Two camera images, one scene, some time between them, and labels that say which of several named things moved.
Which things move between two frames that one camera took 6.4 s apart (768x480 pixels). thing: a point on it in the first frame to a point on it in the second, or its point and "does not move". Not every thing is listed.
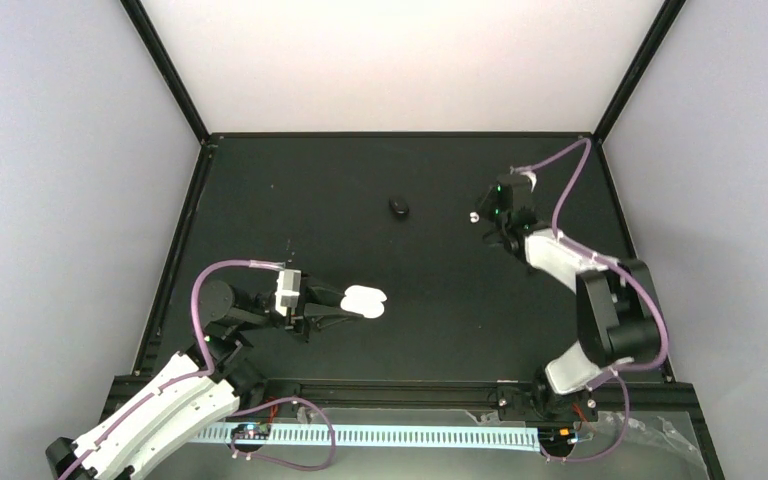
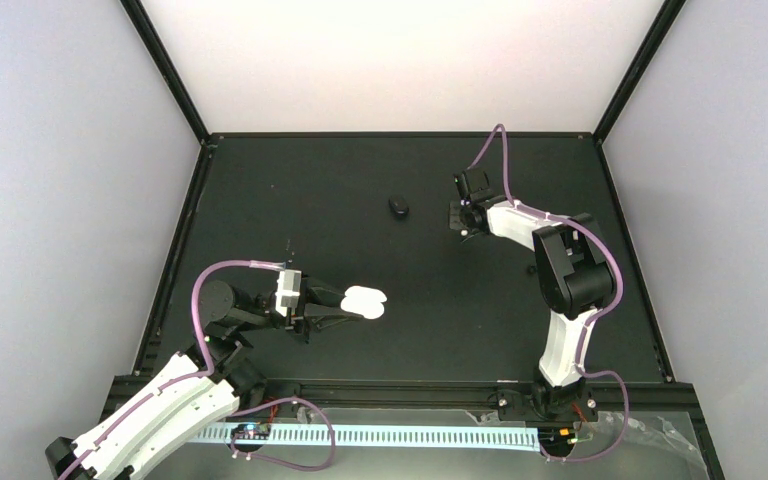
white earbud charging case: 364,300 does not move
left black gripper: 314,311 does not move
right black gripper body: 485,213 to 458,222
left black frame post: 141,19 does not move
